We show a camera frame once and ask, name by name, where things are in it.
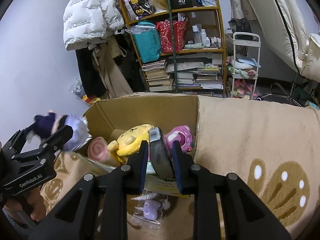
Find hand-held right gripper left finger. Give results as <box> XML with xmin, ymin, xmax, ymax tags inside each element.
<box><xmin>29</xmin><ymin>140</ymin><xmax>149</xmax><ymax>240</ymax></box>

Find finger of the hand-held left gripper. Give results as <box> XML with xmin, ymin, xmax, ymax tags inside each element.
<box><xmin>10</xmin><ymin>124</ymin><xmax>76</xmax><ymax>167</ymax></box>
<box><xmin>1</xmin><ymin>122</ymin><xmax>40</xmax><ymax>156</ymax></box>

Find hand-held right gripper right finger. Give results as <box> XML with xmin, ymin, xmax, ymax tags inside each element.
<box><xmin>171</xmin><ymin>140</ymin><xmax>292</xmax><ymax>240</ymax></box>

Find black strap with silver tag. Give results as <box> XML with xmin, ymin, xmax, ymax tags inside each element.
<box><xmin>148</xmin><ymin>127</ymin><xmax>176</xmax><ymax>179</ymax></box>

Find purple doll with lavender hair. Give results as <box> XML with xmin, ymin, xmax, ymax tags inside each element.
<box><xmin>34</xmin><ymin>110</ymin><xmax>93</xmax><ymax>153</ymax></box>

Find yellow dog plush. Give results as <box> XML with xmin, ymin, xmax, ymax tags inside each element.
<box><xmin>107</xmin><ymin>124</ymin><xmax>156</xmax><ymax>164</ymax></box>

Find pink bear plush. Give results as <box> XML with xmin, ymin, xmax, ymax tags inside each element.
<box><xmin>164</xmin><ymin>126</ymin><xmax>196</xmax><ymax>159</ymax></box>

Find pink swirl roll plush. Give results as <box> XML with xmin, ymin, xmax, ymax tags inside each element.
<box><xmin>87</xmin><ymin>136</ymin><xmax>121</xmax><ymax>167</ymax></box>

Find printed cardboard box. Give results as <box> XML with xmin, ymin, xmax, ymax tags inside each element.
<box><xmin>76</xmin><ymin>94</ymin><xmax>201</xmax><ymax>198</ymax></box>

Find person's left hand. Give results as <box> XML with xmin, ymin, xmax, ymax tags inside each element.
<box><xmin>2</xmin><ymin>192</ymin><xmax>48</xmax><ymax>224</ymax></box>

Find small purple plush in bag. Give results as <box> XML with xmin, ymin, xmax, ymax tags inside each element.
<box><xmin>132</xmin><ymin>192</ymin><xmax>167</xmax><ymax>229</ymax></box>

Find plastic bag of toys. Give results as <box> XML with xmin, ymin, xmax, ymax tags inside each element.
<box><xmin>70</xmin><ymin>80</ymin><xmax>101</xmax><ymax>106</ymax></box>

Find black coat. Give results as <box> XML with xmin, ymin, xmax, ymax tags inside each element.
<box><xmin>75</xmin><ymin>47</ymin><xmax>108</xmax><ymax>98</ymax></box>

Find beige trousers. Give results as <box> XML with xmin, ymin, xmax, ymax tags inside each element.
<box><xmin>91</xmin><ymin>40</ymin><xmax>134</xmax><ymax>99</ymax></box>

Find stack of books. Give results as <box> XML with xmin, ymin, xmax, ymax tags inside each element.
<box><xmin>141</xmin><ymin>59</ymin><xmax>174</xmax><ymax>92</ymax></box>

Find stack of papers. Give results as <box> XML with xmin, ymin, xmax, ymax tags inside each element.
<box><xmin>166</xmin><ymin>54</ymin><xmax>224</xmax><ymax>91</ymax></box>

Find white trolley cart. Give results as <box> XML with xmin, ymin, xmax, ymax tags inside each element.
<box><xmin>226</xmin><ymin>32</ymin><xmax>262</xmax><ymax>100</ymax></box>

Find teal bag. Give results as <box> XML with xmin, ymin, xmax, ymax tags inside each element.
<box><xmin>130</xmin><ymin>21</ymin><xmax>163</xmax><ymax>64</ymax></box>

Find white puffer jacket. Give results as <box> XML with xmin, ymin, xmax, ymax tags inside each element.
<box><xmin>62</xmin><ymin>0</ymin><xmax>125</xmax><ymax>52</ymax></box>

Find green pole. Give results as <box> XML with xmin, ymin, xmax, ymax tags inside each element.
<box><xmin>165</xmin><ymin>0</ymin><xmax>179</xmax><ymax>93</ymax></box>

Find red patterned bag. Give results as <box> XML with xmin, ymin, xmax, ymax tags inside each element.
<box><xmin>156</xmin><ymin>20</ymin><xmax>189</xmax><ymax>54</ymax></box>

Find row of cosmetic bottles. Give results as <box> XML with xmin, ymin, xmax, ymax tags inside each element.
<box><xmin>191</xmin><ymin>24</ymin><xmax>223</xmax><ymax>49</ymax></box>

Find black pink printed bag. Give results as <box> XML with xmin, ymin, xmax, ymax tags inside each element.
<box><xmin>120</xmin><ymin>0</ymin><xmax>153</xmax><ymax>21</ymax></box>

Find wooden shelf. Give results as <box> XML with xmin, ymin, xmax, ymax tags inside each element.
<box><xmin>119</xmin><ymin>0</ymin><xmax>228</xmax><ymax>98</ymax></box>

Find white cushion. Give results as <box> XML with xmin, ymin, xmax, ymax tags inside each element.
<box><xmin>299</xmin><ymin>34</ymin><xmax>320</xmax><ymax>83</ymax></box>

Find white mattress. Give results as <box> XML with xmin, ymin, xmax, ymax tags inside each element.
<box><xmin>235</xmin><ymin>0</ymin><xmax>313</xmax><ymax>78</ymax></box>

